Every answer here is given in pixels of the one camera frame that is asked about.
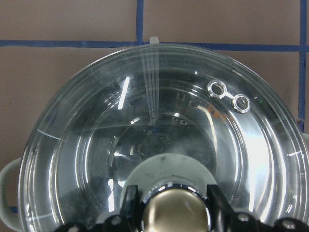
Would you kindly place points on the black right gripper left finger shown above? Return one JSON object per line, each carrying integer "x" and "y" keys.
{"x": 131, "y": 210}

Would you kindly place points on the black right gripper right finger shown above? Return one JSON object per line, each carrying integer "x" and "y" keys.
{"x": 221, "y": 212}

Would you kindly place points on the pale green cooking pot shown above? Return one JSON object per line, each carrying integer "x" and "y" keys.
{"x": 7, "y": 193}

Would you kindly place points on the glass pot lid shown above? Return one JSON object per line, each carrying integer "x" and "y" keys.
{"x": 159, "y": 149}

